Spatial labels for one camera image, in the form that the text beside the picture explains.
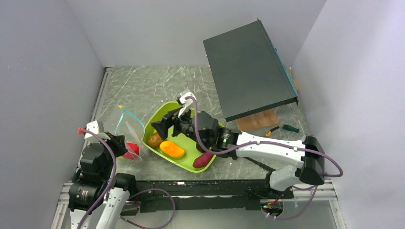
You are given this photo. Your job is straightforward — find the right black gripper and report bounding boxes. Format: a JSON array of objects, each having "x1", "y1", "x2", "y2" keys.
[{"x1": 151, "y1": 104, "x2": 210, "y2": 148}]

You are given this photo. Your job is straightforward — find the red apple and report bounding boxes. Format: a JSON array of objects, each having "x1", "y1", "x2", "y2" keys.
[{"x1": 122, "y1": 142, "x2": 141, "y2": 161}]

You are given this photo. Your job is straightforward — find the clear zip top bag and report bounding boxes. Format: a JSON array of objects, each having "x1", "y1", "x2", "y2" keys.
[{"x1": 115, "y1": 105, "x2": 145, "y2": 162}]

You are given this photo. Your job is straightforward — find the orange mango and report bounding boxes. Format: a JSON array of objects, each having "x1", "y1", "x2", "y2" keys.
[{"x1": 160, "y1": 141, "x2": 185, "y2": 158}]

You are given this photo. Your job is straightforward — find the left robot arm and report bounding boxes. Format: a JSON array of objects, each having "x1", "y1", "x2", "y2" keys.
[{"x1": 68, "y1": 132, "x2": 138, "y2": 229}]

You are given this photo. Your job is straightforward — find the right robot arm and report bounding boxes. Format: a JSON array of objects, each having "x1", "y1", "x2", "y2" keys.
[{"x1": 151, "y1": 109, "x2": 325, "y2": 198}]

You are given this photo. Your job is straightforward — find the brown kiwi potato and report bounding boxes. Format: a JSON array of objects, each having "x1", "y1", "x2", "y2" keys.
[{"x1": 147, "y1": 132, "x2": 164, "y2": 148}]

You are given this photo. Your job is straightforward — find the green plastic tray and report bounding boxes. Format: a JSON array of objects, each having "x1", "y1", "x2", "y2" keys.
[{"x1": 142, "y1": 101, "x2": 216, "y2": 173}]

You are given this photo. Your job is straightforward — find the purple sweet potato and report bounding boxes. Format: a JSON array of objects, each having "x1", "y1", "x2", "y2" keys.
[{"x1": 192, "y1": 152, "x2": 213, "y2": 168}]

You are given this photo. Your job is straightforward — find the dark grey tilted panel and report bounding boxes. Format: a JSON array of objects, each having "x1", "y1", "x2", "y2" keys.
[{"x1": 203, "y1": 19, "x2": 299, "y2": 122}]

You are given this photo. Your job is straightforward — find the wooden board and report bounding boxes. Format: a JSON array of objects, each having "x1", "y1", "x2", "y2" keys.
[{"x1": 235, "y1": 109, "x2": 279, "y2": 131}]

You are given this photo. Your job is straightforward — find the black hammer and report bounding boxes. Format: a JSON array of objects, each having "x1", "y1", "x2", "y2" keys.
[{"x1": 245, "y1": 157, "x2": 275, "y2": 172}]

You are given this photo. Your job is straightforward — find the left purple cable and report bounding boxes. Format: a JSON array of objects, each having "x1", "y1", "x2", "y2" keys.
[{"x1": 75, "y1": 128, "x2": 176, "y2": 229}]

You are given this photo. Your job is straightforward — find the purple cable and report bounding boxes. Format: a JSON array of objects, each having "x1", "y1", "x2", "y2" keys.
[
  {"x1": 185, "y1": 96, "x2": 344, "y2": 221},
  {"x1": 75, "y1": 128, "x2": 176, "y2": 229}
]

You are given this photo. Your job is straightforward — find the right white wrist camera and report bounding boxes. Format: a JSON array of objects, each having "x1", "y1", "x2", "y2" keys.
[{"x1": 177, "y1": 89, "x2": 196, "y2": 117}]

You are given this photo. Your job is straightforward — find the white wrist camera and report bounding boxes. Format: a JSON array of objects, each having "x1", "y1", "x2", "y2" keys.
[
  {"x1": 177, "y1": 89, "x2": 196, "y2": 117},
  {"x1": 77, "y1": 120, "x2": 110, "y2": 143}
]

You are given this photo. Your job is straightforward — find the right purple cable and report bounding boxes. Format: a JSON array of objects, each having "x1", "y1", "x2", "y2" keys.
[{"x1": 185, "y1": 96, "x2": 344, "y2": 221}]

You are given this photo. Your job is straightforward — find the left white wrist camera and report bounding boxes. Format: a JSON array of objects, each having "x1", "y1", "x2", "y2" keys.
[{"x1": 77, "y1": 120, "x2": 110, "y2": 143}]

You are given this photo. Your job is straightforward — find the orange handled pliers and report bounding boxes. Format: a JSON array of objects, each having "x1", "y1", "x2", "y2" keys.
[{"x1": 265, "y1": 126, "x2": 280, "y2": 137}]

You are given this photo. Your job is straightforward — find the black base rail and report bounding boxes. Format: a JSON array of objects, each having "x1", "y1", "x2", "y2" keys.
[{"x1": 122, "y1": 179, "x2": 294, "y2": 215}]

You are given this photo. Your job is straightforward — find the green handled screwdriver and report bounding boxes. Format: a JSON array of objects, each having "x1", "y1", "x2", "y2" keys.
[{"x1": 281, "y1": 125, "x2": 311, "y2": 135}]

